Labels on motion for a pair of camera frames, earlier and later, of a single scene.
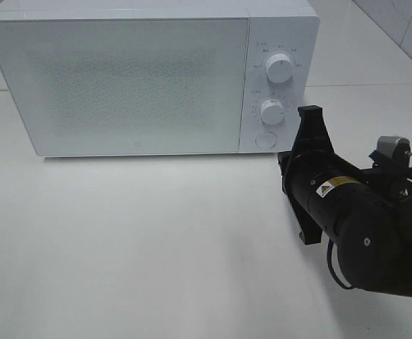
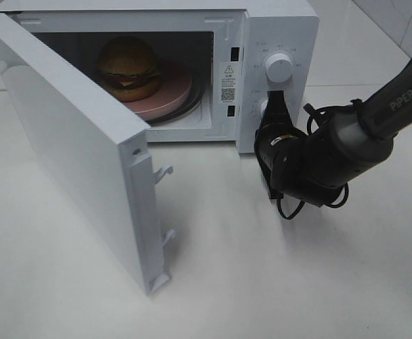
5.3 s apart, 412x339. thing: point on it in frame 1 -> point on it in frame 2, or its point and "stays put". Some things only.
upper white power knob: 279,68 stays put
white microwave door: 93,87 -> 99,145
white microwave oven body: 116,78 stays put
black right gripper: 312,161 -> 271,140
